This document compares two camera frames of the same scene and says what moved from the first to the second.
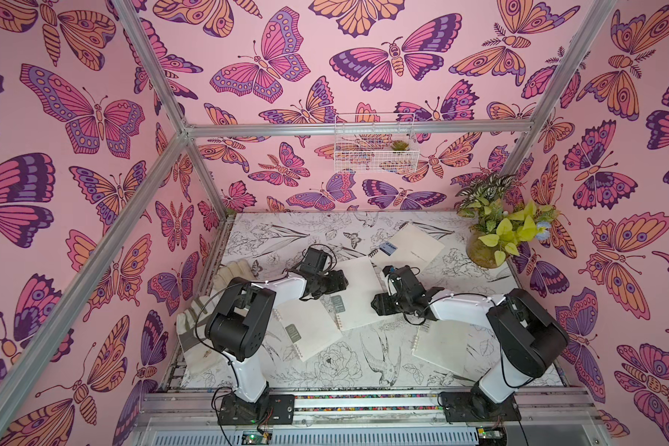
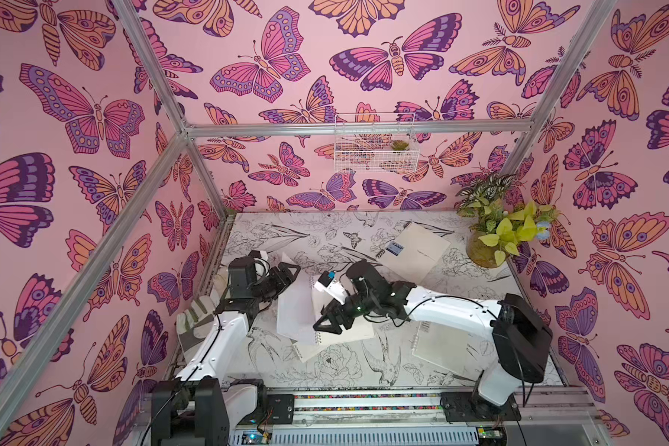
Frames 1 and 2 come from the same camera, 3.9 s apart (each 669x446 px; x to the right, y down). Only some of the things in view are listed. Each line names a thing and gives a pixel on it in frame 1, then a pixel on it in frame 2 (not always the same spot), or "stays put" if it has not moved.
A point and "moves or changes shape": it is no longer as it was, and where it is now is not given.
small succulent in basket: [399, 145] stays put
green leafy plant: [503, 229] stays put
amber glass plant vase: [481, 254] stays put
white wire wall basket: [375, 142] stays put
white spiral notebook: [352, 307] moves or changes shape
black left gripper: [336, 283] → [280, 285]
